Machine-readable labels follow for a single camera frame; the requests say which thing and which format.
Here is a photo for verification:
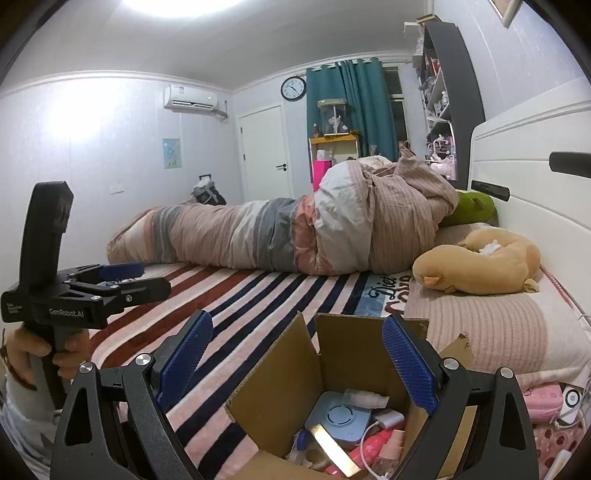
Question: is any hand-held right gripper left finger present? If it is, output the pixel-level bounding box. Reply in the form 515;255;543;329
50;310;214;480

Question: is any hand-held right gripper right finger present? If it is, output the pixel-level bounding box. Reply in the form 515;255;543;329
382;314;541;480

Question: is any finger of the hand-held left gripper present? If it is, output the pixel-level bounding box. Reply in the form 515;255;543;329
58;262;146;287
60;277;171;308

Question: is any white cable adapter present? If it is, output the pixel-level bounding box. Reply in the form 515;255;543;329
364;408;407;476

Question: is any light blue square device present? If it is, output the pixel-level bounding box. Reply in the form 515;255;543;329
305;391;372;446

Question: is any pink bottle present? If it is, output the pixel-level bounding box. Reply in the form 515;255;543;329
323;427;393;476

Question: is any brown cardboard box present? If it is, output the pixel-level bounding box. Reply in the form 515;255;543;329
225;311;478;480

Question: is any gold rectangular bar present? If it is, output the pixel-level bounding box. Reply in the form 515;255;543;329
310;422;362;478

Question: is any person's left forearm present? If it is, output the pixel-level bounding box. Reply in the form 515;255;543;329
0;374;65;467

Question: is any person's left hand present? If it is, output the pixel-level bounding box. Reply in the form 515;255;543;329
0;329;90;393

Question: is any beige ribbed pillow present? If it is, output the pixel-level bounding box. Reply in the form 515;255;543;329
406;222;585;386

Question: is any rolled striped duvet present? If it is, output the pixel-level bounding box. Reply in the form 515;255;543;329
106;148;460;276

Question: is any tan plush toy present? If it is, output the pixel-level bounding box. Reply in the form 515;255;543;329
412;229;542;296

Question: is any pink pouch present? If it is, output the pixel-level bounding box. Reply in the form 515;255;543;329
522;383;566;423

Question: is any pink polka-dot sheet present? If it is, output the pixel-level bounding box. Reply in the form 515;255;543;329
531;415;591;480

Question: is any white round-faced device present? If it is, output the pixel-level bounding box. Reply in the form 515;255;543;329
556;385;583;423

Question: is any green plush toy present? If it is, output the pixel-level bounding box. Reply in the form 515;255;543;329
438;189;499;228

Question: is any white door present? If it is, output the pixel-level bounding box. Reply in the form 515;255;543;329
238;105;294;201

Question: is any white air conditioner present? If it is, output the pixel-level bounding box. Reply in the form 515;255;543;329
163;84;230;121

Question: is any pink bag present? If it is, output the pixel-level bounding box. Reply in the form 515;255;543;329
311;159;334;192

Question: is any yellow shelf unit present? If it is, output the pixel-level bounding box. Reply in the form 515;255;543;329
308;135;360;192

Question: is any white headboard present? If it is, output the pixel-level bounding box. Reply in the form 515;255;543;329
468;99;591;324

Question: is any glass display case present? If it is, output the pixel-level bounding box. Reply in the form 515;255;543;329
317;98;351;137

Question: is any window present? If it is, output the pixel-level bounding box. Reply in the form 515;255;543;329
383;67;409;144

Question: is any teal curtain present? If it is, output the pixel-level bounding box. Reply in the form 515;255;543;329
305;58;400;160

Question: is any ceiling light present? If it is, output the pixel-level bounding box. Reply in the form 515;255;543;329
115;0;259;24

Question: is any dark bookshelf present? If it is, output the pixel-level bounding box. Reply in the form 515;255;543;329
411;21;485;181

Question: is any round wall clock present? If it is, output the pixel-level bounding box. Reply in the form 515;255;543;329
281;76;307;101

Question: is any wall picture frame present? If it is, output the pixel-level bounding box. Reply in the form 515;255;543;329
496;0;532;28

